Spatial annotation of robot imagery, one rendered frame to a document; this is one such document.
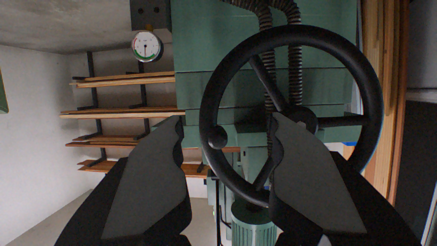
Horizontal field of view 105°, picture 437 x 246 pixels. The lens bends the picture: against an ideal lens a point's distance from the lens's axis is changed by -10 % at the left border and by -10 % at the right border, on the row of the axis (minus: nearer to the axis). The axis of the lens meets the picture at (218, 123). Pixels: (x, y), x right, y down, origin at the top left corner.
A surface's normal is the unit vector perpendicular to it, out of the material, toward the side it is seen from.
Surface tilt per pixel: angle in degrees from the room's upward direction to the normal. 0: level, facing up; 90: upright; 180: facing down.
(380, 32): 90
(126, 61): 90
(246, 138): 90
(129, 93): 90
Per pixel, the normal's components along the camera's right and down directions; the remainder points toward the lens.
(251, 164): -0.01, 0.18
